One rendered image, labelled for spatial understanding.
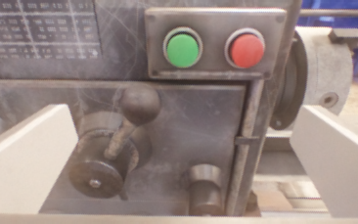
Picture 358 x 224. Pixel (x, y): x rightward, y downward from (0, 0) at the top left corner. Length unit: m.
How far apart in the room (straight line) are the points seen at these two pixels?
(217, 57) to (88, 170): 0.17
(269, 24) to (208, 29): 0.05
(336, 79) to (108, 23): 0.42
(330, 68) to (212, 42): 0.33
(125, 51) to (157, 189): 0.21
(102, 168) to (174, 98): 0.11
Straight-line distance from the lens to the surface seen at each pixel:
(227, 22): 0.20
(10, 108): 0.32
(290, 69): 0.49
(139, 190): 0.34
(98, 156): 0.23
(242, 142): 0.27
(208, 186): 0.29
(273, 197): 0.58
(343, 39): 0.52
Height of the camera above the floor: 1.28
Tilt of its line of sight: 31 degrees down
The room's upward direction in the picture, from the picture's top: straight up
